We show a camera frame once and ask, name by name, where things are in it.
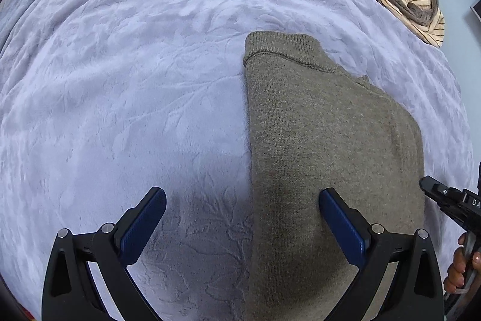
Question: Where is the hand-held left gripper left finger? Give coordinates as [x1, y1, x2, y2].
[41, 187, 167, 321]

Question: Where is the lavender embossed blanket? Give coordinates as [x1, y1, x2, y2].
[0, 0, 475, 321]

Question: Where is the olive knit sweater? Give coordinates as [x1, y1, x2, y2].
[242, 31, 425, 321]

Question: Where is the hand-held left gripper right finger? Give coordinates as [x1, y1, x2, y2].
[319, 187, 446, 321]

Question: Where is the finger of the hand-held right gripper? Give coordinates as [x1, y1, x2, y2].
[420, 176, 467, 227]

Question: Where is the person's right hand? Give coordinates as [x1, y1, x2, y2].
[443, 233, 470, 294]

